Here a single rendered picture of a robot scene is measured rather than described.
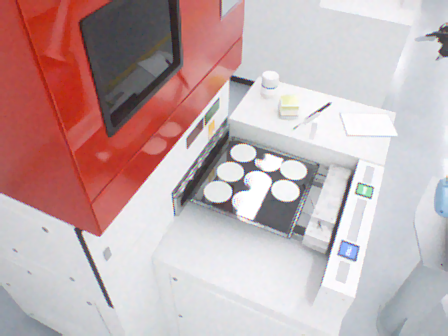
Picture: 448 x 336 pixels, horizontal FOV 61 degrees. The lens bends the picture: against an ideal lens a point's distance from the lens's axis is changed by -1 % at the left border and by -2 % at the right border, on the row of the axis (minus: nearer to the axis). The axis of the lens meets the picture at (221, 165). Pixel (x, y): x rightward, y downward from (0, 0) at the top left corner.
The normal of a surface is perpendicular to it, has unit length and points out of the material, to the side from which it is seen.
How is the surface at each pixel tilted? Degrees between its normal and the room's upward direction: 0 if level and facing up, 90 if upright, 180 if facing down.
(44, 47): 90
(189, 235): 0
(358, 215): 0
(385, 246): 0
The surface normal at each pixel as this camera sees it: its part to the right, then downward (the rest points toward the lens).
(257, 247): 0.01, -0.70
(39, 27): 0.91, 0.31
